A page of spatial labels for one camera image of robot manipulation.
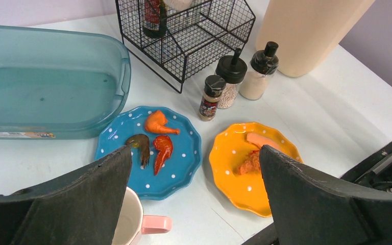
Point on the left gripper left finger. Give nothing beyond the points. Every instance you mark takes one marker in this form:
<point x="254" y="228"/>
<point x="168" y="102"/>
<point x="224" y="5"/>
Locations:
<point x="79" y="207"/>

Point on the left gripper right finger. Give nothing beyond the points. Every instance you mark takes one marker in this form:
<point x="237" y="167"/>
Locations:
<point x="313" y="207"/>

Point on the white powder dispenser bottle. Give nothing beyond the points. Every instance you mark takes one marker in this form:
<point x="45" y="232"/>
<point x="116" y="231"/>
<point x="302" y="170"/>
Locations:
<point x="262" y="67"/>

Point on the small spice jar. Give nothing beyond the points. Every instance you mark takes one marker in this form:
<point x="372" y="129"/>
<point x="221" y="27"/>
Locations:
<point x="214" y="86"/>

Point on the white-bead shaker jar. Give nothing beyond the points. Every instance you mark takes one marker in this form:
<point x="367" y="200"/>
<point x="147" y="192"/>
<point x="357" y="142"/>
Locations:
<point x="233" y="70"/>

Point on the brown sauce bottle black cap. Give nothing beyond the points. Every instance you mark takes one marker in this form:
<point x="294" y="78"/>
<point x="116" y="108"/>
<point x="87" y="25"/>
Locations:
<point x="154" y="19"/>

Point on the pink white mug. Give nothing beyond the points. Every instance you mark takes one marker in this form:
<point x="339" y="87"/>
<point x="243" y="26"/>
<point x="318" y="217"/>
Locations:
<point x="133" y="223"/>

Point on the red toy food piece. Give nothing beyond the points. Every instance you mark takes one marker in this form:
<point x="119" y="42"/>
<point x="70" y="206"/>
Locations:
<point x="251" y="164"/>

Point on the peach toy food slice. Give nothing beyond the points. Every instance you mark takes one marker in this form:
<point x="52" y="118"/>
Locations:
<point x="260" y="141"/>

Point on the dark toy shrimp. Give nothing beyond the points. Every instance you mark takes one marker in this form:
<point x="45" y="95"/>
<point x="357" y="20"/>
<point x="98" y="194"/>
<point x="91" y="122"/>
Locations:
<point x="142" y="142"/>

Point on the yellow polka dot plate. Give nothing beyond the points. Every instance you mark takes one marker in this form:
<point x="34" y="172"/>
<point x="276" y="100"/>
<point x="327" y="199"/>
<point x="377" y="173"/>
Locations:
<point x="230" y="148"/>

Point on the blue polka dot plate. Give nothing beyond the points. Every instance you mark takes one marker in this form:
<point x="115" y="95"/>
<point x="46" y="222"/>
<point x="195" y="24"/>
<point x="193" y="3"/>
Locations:
<point x="177" y="171"/>

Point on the red toy shrimp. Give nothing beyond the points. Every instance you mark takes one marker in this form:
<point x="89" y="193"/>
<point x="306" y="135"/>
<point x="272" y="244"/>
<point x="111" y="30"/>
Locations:
<point x="163" y="144"/>

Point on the orange toy shrimp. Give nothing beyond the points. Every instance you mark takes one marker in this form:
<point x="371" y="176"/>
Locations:
<point x="156" y="123"/>

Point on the teal plastic tub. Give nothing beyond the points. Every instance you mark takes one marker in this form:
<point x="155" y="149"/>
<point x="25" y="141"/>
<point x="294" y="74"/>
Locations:
<point x="58" y="84"/>

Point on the beige waste bin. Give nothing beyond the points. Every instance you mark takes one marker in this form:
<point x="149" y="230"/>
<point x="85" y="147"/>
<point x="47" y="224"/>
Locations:
<point x="307" y="31"/>

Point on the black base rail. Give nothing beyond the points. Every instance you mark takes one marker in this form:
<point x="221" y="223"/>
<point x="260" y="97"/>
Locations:
<point x="374" y="172"/>

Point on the black wire rack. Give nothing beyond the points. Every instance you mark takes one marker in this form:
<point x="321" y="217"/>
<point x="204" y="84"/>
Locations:
<point x="215" y="29"/>

